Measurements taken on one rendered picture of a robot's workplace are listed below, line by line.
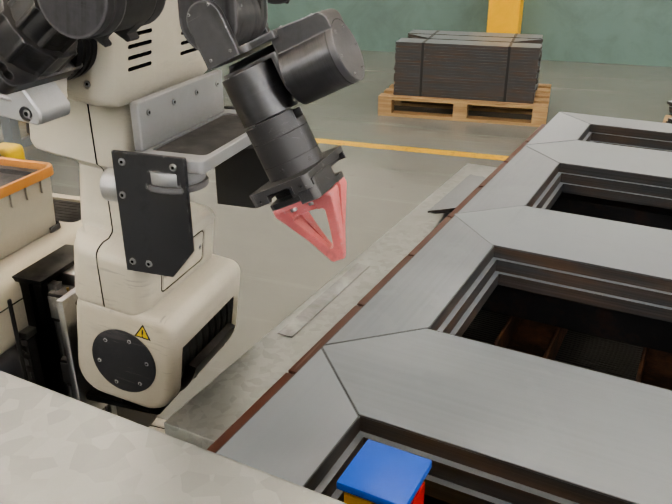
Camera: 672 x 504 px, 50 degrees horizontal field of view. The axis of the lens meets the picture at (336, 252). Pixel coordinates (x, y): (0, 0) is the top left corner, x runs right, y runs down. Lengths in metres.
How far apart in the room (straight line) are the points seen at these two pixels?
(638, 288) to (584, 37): 6.98
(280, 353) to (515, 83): 4.30
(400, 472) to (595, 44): 7.47
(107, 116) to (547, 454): 0.65
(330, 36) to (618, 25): 7.35
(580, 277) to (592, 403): 0.32
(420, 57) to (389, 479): 4.83
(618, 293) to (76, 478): 0.81
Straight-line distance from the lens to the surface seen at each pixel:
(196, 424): 1.01
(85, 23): 0.72
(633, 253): 1.10
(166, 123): 0.95
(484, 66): 5.27
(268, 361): 1.12
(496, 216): 1.17
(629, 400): 0.77
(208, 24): 0.66
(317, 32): 0.65
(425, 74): 5.34
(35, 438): 0.42
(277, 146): 0.67
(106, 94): 0.90
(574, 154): 1.54
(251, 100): 0.67
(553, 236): 1.12
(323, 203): 0.68
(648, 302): 1.05
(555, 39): 7.96
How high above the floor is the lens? 1.29
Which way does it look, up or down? 25 degrees down
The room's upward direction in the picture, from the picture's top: straight up
